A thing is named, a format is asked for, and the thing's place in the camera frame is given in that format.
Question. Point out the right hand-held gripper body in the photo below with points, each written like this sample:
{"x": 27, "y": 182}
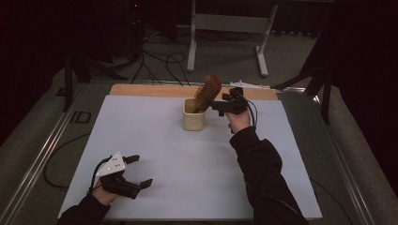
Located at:
{"x": 237, "y": 106}

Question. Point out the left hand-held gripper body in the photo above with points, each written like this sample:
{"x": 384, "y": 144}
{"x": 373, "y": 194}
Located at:
{"x": 117, "y": 182}

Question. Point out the brown wooden hairbrush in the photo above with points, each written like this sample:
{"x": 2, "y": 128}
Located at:
{"x": 207, "y": 90}

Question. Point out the cream dimpled holder cup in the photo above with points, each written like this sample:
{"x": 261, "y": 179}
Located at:
{"x": 193, "y": 121}

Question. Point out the person's right hand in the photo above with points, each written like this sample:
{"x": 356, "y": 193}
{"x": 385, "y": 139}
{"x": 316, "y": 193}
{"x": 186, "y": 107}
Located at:
{"x": 240, "y": 122}

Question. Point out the person's left hand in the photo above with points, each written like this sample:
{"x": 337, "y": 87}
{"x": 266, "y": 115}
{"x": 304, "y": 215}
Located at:
{"x": 103, "y": 197}

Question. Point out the white table mat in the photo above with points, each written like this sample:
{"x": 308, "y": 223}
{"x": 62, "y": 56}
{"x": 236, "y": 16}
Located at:
{"x": 187, "y": 162}

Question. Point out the white metal stand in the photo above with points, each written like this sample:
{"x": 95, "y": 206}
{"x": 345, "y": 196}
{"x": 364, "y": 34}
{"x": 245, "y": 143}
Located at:
{"x": 231, "y": 23}

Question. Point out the black tripod stand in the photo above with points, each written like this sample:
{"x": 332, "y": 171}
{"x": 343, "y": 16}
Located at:
{"x": 325, "y": 90}
{"x": 70, "y": 78}

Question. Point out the aluminium floor rail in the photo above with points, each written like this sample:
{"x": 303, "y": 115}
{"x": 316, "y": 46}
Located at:
{"x": 40, "y": 156}
{"x": 344, "y": 168}

